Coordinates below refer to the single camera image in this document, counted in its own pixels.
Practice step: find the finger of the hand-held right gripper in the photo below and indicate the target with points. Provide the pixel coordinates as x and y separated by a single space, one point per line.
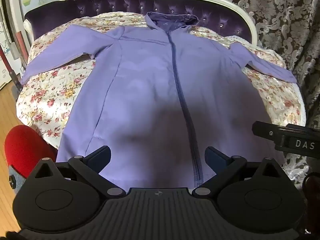
265 131

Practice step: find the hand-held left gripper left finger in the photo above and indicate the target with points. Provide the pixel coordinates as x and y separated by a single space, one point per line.
100 155

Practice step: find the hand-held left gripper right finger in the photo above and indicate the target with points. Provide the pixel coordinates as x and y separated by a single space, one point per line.
214 157

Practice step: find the purple zip jacket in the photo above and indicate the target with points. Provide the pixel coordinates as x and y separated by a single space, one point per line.
152 100

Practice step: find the red round cushion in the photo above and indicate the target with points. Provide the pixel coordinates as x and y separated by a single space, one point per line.
26 145

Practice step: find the floral quilted blanket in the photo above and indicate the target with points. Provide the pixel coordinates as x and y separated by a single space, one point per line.
47 97

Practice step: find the red stick vacuum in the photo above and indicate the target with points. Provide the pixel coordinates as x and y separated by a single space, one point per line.
7 65

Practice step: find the purple tufted headboard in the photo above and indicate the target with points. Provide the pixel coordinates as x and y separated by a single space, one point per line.
140 2

